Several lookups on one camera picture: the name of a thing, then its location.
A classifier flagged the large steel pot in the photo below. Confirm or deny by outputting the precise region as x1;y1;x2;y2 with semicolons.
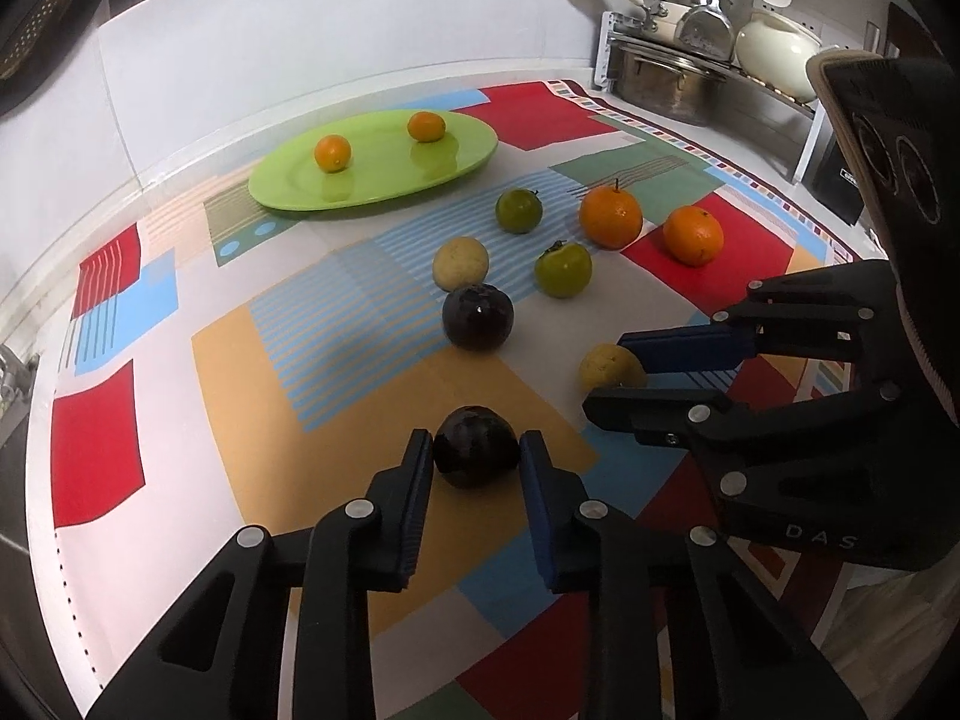
611;41;740;127

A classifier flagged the black box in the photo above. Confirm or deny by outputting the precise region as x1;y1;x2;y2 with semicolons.
806;139;871;226

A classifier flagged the steel perforated skimmer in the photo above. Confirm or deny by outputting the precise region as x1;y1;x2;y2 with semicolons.
673;0;736;65

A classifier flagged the brass mesh strainer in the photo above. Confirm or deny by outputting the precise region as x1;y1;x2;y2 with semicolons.
0;0;83;83

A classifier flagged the metal dish rack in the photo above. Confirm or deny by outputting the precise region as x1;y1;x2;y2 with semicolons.
598;11;833;181

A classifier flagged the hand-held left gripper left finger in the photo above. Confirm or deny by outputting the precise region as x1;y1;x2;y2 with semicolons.
86;429;436;720

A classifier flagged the dark purple plum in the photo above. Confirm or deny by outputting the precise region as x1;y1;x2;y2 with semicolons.
442;283;515;352
433;405;521;490

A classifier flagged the green oval plate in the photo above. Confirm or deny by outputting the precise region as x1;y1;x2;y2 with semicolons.
247;109;500;213

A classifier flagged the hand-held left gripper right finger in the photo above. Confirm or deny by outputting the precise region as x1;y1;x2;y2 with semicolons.
517;430;871;720

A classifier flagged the colourful patterned tablecloth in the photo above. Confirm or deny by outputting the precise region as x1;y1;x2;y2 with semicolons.
51;79;893;720

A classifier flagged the green persimmon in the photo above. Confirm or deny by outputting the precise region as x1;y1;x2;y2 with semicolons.
495;188;544;234
534;240;593;299

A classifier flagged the round yellow-tan pear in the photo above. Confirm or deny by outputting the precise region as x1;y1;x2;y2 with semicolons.
433;236;490;292
577;343;647;395

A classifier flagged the cream ceramic pot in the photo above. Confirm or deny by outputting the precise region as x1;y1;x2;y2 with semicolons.
735;11;826;102

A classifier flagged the steel faucet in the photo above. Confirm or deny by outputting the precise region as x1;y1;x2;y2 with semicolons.
0;345;40;421

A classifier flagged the large orange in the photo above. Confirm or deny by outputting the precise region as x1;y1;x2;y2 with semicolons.
578;178;644;251
663;205;725;267

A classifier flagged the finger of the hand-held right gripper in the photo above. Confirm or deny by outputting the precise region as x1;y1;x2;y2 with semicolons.
616;259;901;376
582;382;901;512

